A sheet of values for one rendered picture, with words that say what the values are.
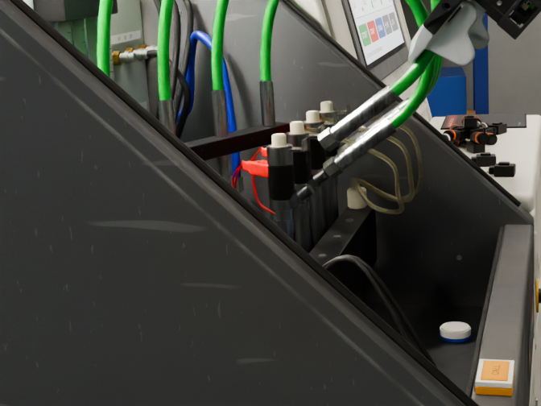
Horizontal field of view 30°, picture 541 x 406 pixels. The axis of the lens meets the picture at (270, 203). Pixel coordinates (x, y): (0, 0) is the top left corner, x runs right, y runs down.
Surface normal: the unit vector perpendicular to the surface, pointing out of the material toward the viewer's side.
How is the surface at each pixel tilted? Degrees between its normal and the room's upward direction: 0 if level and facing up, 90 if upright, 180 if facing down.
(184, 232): 90
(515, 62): 90
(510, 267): 0
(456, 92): 90
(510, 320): 0
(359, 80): 90
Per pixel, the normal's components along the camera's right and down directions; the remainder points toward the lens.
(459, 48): -0.44, 0.42
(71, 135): -0.27, 0.24
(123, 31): 0.96, 0.00
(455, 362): -0.06, -0.97
